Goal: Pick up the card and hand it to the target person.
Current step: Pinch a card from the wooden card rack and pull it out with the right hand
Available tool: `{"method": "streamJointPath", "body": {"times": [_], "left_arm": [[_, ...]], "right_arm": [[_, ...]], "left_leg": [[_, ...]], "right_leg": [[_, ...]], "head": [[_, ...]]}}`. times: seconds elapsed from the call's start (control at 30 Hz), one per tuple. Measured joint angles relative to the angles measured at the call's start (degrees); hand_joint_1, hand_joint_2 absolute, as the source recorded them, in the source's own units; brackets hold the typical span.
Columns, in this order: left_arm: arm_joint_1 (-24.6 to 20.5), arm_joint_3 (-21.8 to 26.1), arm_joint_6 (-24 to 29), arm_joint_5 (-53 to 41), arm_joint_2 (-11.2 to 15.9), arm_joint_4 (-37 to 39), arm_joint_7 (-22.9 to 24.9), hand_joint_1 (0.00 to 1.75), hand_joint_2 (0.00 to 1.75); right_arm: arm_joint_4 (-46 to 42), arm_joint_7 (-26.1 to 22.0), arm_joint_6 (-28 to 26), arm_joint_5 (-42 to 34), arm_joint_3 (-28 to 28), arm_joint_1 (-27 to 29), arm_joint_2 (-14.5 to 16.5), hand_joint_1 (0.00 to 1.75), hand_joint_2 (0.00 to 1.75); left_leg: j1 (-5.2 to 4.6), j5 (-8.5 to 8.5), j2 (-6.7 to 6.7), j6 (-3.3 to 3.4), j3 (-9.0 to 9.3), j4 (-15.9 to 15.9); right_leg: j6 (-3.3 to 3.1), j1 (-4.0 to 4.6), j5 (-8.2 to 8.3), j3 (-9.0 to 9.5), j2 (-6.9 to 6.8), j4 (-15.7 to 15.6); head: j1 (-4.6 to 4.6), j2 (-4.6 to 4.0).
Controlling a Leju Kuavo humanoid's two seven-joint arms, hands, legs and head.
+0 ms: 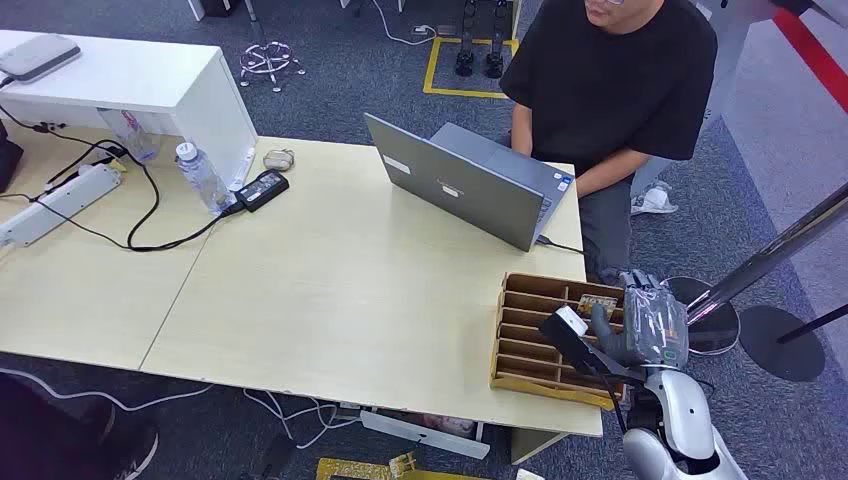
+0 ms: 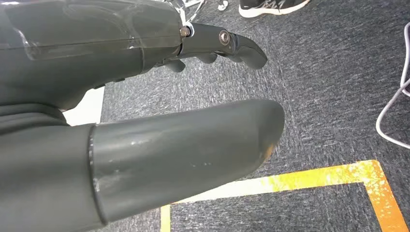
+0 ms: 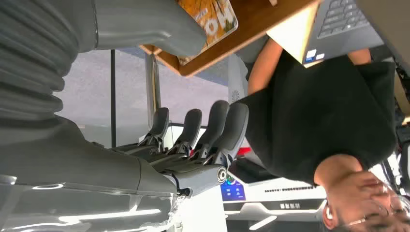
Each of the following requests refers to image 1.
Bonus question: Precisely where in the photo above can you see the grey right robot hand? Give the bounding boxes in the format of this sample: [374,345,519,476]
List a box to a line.
[588,269,691,370]

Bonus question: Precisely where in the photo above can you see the wooden slotted card tray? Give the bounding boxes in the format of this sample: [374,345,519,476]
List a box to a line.
[489,272,628,411]

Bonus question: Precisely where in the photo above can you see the person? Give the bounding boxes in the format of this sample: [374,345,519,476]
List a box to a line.
[498,0,719,287]

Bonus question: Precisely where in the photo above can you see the round chrome-rimmed stanchion base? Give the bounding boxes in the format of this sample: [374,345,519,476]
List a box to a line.
[661,276,742,357]

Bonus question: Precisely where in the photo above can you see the white shoe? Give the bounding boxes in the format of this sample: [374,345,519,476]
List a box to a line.
[629,179,680,218]

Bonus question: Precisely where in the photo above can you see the chrome stanchion pole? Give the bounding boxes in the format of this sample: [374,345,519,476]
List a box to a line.
[684,184,848,327]

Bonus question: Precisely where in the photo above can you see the thin black stanchion pole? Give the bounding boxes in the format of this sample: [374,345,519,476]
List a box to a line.
[776,303,848,346]

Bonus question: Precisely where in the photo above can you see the grey open laptop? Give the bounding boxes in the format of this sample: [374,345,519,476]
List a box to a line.
[363,112,576,254]

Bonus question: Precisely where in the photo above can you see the white bar under table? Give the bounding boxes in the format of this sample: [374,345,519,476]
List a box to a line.
[359,409,492,462]

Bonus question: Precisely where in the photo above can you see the red barrier belt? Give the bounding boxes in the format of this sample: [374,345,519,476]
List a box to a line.
[771,6,848,115]

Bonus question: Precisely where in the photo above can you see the yellow cardboard piece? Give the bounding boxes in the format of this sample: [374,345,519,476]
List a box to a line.
[315,451,493,480]

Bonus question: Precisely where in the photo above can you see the black robot leg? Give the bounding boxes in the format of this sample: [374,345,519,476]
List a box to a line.
[484,0,510,81]
[453,0,479,79]

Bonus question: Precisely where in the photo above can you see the small round beige case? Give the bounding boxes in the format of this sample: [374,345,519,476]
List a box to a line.
[262,148,297,173]

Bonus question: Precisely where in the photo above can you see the black laptop power adapter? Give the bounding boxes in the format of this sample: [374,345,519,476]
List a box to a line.
[234,168,291,214]

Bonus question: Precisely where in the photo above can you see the chrome stool base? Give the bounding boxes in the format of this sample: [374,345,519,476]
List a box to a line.
[237,40,308,95]

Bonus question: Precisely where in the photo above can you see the clear water bottle white cap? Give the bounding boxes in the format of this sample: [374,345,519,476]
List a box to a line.
[174,140,234,218]

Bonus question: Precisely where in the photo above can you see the clear plastic bottle lying down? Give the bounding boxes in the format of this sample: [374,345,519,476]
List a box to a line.
[97,107,163,166]

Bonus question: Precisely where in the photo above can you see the white desk riser shelf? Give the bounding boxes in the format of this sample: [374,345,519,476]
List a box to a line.
[0,29,260,193]

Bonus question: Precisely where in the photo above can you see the black shoe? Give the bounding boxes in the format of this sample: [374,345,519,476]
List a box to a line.
[0,372,161,480]

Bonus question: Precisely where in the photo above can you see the white power strip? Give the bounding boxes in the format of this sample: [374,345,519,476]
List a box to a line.
[0,163,125,250]

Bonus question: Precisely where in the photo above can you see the black monitor edge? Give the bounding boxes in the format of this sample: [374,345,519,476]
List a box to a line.
[0,121,26,195]

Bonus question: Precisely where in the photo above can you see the flat grey device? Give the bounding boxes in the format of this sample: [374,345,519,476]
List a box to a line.
[0,33,83,85]

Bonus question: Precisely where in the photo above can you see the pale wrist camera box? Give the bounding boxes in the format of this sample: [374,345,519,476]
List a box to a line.
[539,305,648,387]

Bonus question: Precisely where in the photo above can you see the black laptop charging cable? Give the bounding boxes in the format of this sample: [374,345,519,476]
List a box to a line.
[535,234,586,257]

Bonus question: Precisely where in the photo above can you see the tangled white cables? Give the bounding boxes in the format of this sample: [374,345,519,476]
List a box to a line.
[242,388,364,452]

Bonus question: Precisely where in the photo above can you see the white cable with plug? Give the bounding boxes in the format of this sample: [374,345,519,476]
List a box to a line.
[369,0,440,48]

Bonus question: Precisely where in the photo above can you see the black power cable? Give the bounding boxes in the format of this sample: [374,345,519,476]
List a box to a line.
[0,104,246,254]

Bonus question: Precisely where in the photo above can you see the long white floor cable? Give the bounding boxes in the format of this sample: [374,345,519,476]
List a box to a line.
[0,366,215,414]

